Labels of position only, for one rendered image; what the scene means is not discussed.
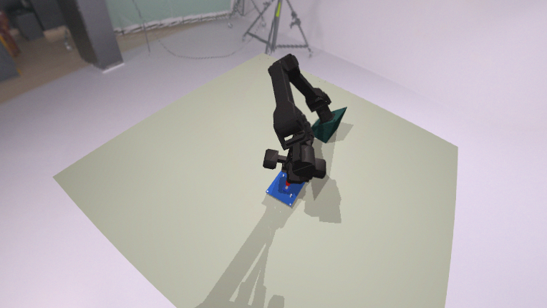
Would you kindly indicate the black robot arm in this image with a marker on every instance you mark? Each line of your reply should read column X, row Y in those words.
column 288, row 119

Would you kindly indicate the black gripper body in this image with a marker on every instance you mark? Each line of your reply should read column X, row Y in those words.
column 272, row 157

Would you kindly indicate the blue circuit board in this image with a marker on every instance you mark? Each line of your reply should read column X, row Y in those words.
column 284, row 191

